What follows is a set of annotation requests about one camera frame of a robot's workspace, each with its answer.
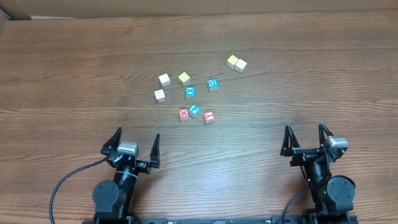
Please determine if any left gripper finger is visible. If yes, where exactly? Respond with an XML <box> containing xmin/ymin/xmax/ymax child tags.
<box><xmin>150</xmin><ymin>134</ymin><xmax>160</xmax><ymax>165</ymax></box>
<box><xmin>101</xmin><ymin>127</ymin><xmax>122</xmax><ymax>150</ymax></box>

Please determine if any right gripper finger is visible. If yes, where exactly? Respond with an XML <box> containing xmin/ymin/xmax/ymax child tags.
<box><xmin>318</xmin><ymin>123</ymin><xmax>333</xmax><ymax>146</ymax></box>
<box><xmin>280</xmin><ymin>124</ymin><xmax>300</xmax><ymax>154</ymax></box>

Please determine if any red M block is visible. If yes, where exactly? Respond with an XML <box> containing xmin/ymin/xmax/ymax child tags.
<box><xmin>178</xmin><ymin>108</ymin><xmax>190</xmax><ymax>121</ymax></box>

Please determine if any blue P block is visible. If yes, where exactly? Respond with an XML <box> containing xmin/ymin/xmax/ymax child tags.
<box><xmin>188</xmin><ymin>104</ymin><xmax>200</xmax><ymax>118</ymax></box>

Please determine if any red K block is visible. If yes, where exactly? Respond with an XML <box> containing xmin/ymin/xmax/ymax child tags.
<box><xmin>204</xmin><ymin>111</ymin><xmax>215</xmax><ymax>124</ymax></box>

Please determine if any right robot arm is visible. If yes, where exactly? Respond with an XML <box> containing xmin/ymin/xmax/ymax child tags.
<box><xmin>279</xmin><ymin>123</ymin><xmax>358</xmax><ymax>224</ymax></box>

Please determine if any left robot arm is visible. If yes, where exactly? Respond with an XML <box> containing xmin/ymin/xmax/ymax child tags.
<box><xmin>92</xmin><ymin>128</ymin><xmax>160</xmax><ymax>224</ymax></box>

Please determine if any white block lower left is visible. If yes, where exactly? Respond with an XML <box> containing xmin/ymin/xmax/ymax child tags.
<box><xmin>154</xmin><ymin>90</ymin><xmax>165</xmax><ymax>103</ymax></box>

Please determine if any white block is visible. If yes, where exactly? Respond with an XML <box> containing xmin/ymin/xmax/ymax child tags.
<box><xmin>154</xmin><ymin>90</ymin><xmax>165</xmax><ymax>103</ymax></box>
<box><xmin>234</xmin><ymin>59</ymin><xmax>247</xmax><ymax>73</ymax></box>
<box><xmin>159</xmin><ymin>73</ymin><xmax>171</xmax><ymax>86</ymax></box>

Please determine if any blue X block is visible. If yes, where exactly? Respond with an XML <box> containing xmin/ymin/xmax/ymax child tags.
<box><xmin>185</xmin><ymin>86</ymin><xmax>196</xmax><ymax>98</ymax></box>

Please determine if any white block upper left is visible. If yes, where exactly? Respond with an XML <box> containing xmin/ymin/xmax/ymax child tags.
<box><xmin>159</xmin><ymin>73</ymin><xmax>171</xmax><ymax>86</ymax></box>

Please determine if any yellow block centre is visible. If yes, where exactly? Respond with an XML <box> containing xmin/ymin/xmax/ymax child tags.
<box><xmin>178</xmin><ymin>72</ymin><xmax>190</xmax><ymax>86</ymax></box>

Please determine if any yellow block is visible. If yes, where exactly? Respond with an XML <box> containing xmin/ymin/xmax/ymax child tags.
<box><xmin>178</xmin><ymin>72</ymin><xmax>190</xmax><ymax>86</ymax></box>
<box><xmin>227</xmin><ymin>55</ymin><xmax>239</xmax><ymax>69</ymax></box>

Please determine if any white block far right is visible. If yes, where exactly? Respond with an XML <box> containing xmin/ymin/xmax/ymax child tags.
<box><xmin>234</xmin><ymin>59</ymin><xmax>247</xmax><ymax>73</ymax></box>

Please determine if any blue D block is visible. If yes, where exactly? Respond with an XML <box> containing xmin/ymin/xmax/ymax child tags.
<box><xmin>208</xmin><ymin>78</ymin><xmax>219</xmax><ymax>91</ymax></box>

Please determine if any yellow block far right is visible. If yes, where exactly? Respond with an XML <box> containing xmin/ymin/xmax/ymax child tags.
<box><xmin>227</xmin><ymin>55</ymin><xmax>239</xmax><ymax>69</ymax></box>

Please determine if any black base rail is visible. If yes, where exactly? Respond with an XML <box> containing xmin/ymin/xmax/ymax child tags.
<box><xmin>100</xmin><ymin>215</ymin><xmax>359</xmax><ymax>224</ymax></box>

